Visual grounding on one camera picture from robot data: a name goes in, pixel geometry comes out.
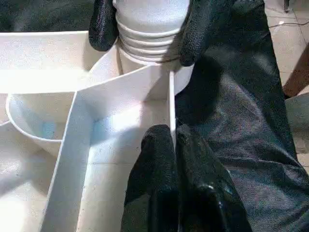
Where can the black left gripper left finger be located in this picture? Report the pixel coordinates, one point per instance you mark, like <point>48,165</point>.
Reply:
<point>154,183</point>

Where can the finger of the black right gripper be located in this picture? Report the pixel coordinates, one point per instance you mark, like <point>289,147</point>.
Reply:
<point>205,29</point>
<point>102,26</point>

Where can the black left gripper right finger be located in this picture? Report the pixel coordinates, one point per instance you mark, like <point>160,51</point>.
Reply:
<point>207,188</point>

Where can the white plastic table leg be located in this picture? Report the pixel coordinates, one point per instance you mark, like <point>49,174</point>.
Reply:
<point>152,19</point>

